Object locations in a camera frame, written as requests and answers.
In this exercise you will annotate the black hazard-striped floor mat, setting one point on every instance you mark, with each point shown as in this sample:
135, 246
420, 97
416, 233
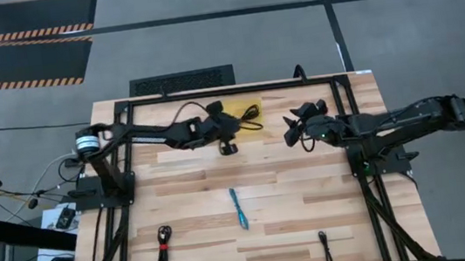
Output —
13, 17
14, 63

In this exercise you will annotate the black aluminium table frame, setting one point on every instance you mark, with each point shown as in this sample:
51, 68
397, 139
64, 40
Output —
232, 91

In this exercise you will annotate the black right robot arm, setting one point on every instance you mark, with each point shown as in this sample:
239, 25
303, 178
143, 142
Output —
411, 116

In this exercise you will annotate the black handheld device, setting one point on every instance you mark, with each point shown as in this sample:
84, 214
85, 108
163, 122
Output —
65, 218

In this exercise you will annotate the black floor vent grate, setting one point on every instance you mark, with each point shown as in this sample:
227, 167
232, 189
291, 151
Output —
181, 80

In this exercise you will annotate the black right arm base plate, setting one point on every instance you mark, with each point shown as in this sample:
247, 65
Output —
394, 165

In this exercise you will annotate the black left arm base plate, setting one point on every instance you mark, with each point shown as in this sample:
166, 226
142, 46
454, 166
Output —
89, 199

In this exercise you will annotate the black desk bar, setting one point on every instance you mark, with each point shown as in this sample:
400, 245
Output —
29, 235

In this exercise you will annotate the small black round object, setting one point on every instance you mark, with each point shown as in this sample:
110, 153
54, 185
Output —
32, 203

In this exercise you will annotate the blue pen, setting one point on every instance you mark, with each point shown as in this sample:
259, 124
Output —
238, 209

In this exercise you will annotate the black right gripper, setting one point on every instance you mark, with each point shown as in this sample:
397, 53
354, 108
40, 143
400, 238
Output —
320, 128

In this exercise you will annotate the yellow square mat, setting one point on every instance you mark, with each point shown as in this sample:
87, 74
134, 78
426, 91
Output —
243, 114

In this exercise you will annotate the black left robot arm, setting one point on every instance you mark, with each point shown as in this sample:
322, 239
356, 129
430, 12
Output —
149, 135

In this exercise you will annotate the white paper sheet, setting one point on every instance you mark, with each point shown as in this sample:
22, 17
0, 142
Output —
51, 239

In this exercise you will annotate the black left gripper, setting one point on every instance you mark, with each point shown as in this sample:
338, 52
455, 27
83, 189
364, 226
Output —
219, 127

